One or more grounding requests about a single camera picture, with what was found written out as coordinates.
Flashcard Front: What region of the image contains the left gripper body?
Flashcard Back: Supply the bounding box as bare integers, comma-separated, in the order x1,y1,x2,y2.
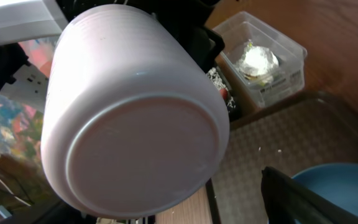
0,0,226,95

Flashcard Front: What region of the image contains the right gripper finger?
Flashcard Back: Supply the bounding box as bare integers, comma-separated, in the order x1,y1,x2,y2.
261,166,358,224

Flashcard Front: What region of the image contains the orange carrot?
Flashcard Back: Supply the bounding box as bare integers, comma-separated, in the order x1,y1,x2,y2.
219,88,229,101

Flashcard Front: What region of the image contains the foil yellow snack wrapper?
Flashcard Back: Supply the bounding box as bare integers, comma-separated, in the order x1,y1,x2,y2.
237,40,276,88

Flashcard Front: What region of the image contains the white pink cup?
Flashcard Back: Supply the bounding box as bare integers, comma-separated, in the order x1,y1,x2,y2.
40,4,229,219

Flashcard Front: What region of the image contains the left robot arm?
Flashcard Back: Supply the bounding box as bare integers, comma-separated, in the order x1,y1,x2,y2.
0,0,225,91

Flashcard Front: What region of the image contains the spilled white rice pile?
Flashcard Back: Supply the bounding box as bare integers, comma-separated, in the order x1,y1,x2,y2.
206,67,236,111

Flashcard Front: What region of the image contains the dark blue plate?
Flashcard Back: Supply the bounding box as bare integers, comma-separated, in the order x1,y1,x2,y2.
291,163,358,216

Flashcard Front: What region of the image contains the brown serving tray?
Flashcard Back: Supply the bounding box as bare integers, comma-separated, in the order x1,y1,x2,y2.
206,92,358,223

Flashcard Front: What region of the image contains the clear plastic bin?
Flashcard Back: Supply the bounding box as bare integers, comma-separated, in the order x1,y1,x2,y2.
213,11,307,108

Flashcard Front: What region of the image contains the white power strip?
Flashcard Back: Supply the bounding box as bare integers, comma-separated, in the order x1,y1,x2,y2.
0,64,48,111

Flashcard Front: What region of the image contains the colourful patterned mat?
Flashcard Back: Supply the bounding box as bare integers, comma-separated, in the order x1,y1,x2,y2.
0,37,57,170

